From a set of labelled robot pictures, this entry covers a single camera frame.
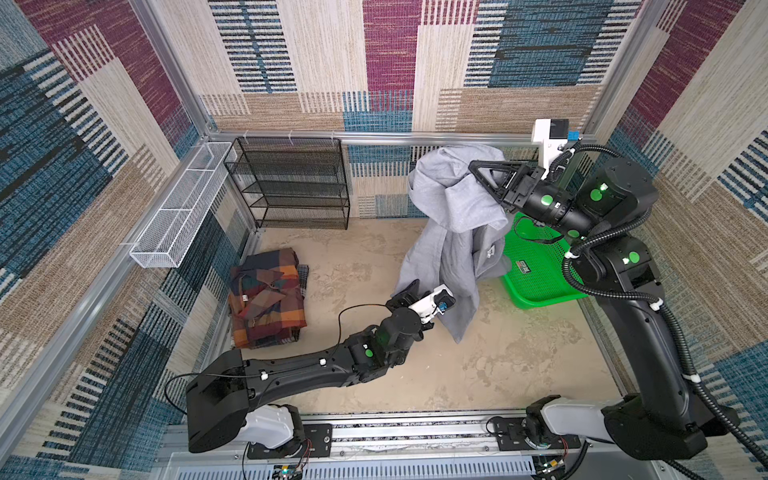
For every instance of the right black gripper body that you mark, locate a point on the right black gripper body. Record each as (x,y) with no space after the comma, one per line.
(542,201)

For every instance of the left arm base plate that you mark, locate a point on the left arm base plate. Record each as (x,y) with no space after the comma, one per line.
(315,441)

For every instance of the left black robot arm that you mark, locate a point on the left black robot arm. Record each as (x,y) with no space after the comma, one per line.
(239,399)

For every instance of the folded plaid flannel shirt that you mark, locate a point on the folded plaid flannel shirt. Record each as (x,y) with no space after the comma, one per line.
(266,300)

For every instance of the aluminium front rail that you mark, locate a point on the aluminium front rail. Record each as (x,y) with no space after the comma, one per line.
(378,436)

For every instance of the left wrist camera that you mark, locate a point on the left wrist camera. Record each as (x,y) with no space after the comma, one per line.
(437,302)

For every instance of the white wire mesh tray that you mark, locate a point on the white wire mesh tray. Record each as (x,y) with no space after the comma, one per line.
(172,229)

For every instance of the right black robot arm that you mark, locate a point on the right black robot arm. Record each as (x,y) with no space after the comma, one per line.
(671,415)

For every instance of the grey long sleeve shirt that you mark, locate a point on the grey long sleeve shirt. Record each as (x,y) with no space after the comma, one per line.
(464,238)

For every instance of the aluminium rail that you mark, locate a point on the aluminium rail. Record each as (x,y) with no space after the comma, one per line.
(385,138)
(378,436)

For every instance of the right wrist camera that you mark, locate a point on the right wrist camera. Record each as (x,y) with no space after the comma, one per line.
(556,145)

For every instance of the green plastic basket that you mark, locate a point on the green plastic basket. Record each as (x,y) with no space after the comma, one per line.
(535,279)

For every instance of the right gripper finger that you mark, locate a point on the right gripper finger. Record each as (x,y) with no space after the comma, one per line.
(497,170)
(504,193)

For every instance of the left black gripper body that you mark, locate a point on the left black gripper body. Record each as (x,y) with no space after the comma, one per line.
(392,310)

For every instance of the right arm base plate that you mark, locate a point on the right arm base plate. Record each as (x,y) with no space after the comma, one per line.
(524,434)

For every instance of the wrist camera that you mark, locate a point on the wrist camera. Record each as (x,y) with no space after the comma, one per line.
(556,145)
(437,302)

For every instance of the aluminium back rail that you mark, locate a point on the aluminium back rail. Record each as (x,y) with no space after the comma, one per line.
(385,138)

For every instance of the black wire shelf rack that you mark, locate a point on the black wire shelf rack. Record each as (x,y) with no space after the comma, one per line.
(292,183)

